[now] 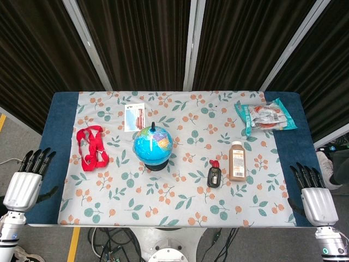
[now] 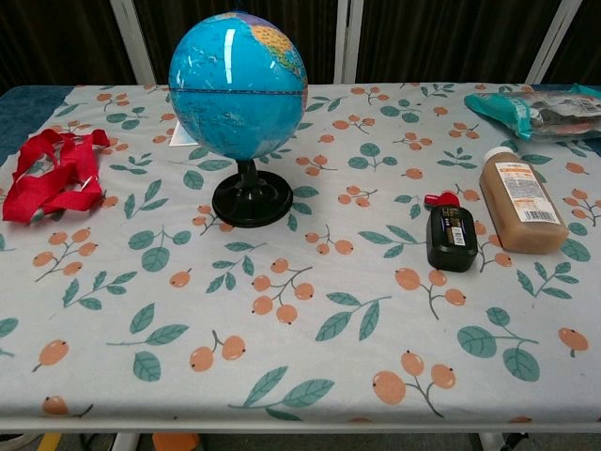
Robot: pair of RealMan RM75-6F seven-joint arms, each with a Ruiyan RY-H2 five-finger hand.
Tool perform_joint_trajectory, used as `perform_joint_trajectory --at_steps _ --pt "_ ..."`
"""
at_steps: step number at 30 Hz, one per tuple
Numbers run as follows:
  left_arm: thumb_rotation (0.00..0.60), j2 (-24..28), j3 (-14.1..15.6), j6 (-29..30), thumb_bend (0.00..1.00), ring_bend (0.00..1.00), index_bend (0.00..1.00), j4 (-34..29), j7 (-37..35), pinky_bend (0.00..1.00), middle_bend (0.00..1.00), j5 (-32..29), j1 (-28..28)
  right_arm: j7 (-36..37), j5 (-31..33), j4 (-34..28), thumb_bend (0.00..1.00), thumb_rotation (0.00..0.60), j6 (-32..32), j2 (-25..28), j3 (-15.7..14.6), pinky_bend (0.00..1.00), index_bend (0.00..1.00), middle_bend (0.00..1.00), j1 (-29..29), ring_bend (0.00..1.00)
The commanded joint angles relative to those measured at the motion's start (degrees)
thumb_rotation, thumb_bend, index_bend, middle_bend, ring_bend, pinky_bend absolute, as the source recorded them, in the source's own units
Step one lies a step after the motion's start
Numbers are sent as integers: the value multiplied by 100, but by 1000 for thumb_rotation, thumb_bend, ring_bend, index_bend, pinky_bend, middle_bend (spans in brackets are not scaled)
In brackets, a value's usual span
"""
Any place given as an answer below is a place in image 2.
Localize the blue globe on black stand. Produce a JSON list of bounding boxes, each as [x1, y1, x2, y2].
[[168, 9, 309, 230]]

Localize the floral fruit print tablecloth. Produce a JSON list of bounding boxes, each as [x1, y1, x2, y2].
[[0, 83, 601, 424]]

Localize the white card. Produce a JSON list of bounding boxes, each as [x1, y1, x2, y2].
[[169, 123, 199, 148]]

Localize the black ink bottle red cap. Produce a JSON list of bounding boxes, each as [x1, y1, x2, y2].
[[424, 191, 480, 273]]

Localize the brown juice bottle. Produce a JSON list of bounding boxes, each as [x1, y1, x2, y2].
[[478, 146, 570, 256]]

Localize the orange object under table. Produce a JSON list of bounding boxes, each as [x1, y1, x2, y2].
[[151, 432, 202, 451]]

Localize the teal plastic snack bag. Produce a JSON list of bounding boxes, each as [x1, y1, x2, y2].
[[464, 83, 601, 143]]

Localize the blue cloth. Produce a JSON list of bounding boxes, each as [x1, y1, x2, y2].
[[0, 85, 75, 166]]

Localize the white metal frame post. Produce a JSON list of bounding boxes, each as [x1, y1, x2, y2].
[[333, 0, 363, 85], [524, 0, 582, 86], [109, 0, 158, 86]]

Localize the red fabric strap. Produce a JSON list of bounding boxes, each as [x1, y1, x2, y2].
[[2, 129, 111, 225]]

